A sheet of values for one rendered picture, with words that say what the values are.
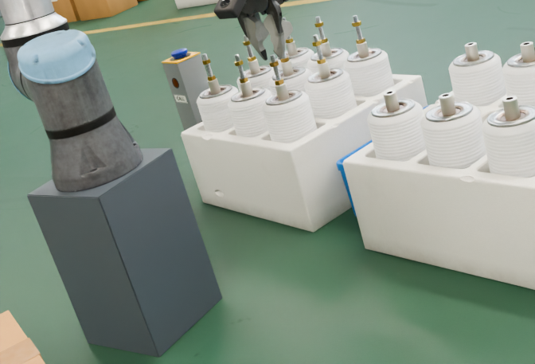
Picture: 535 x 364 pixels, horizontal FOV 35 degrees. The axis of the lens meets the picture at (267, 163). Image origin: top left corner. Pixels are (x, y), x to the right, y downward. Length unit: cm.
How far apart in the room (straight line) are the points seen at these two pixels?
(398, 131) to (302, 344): 39
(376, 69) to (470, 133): 48
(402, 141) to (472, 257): 22
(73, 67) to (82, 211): 23
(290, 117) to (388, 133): 28
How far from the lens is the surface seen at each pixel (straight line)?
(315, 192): 165
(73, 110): 134
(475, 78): 159
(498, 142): 128
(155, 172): 139
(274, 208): 173
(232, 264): 165
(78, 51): 134
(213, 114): 183
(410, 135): 143
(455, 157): 136
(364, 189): 148
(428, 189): 137
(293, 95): 167
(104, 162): 135
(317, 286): 148
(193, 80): 199
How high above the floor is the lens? 72
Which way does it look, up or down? 20 degrees down
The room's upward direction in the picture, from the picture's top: 17 degrees counter-clockwise
